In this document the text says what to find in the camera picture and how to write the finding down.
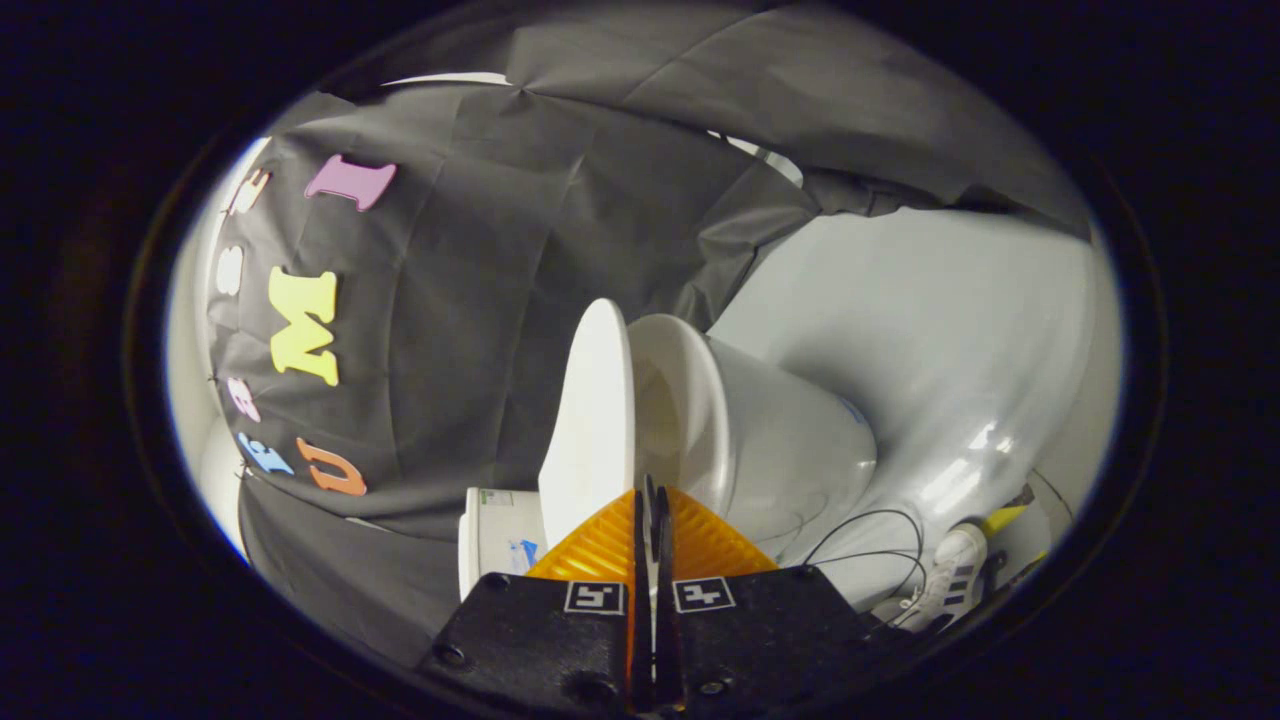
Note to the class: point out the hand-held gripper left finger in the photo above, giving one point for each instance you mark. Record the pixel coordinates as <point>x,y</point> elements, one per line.
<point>560,640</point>

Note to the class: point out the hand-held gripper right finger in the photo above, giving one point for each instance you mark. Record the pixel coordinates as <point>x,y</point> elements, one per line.
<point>760,630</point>

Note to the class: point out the white toilet lid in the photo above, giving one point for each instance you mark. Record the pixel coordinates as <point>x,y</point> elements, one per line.
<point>590,420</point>

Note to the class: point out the white striped sneaker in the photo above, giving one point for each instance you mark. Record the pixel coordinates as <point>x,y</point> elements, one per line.
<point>950,575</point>

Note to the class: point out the yellow object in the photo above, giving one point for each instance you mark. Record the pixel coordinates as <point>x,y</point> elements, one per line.
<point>1003,520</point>

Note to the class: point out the black backdrop cloth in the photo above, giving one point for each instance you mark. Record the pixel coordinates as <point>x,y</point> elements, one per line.
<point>450,300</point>

